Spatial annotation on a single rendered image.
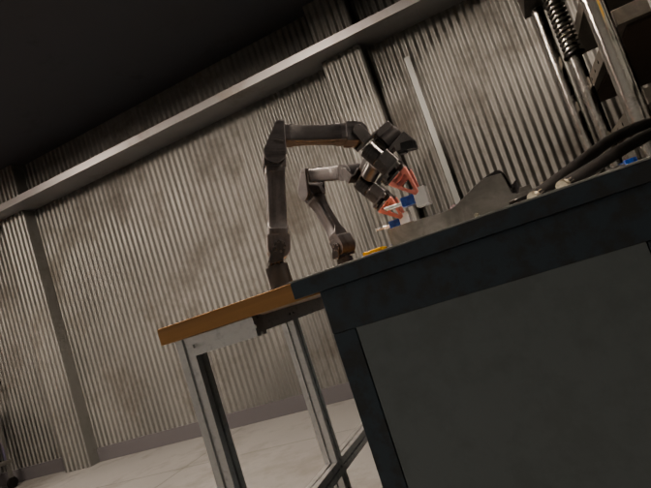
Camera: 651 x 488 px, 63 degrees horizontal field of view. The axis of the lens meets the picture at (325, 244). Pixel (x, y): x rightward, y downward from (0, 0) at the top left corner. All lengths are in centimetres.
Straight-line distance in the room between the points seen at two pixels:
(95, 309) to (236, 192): 174
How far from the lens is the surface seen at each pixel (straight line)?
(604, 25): 182
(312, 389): 178
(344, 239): 198
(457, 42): 393
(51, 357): 539
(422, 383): 105
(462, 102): 381
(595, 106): 253
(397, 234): 165
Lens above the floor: 74
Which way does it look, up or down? 6 degrees up
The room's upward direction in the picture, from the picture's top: 18 degrees counter-clockwise
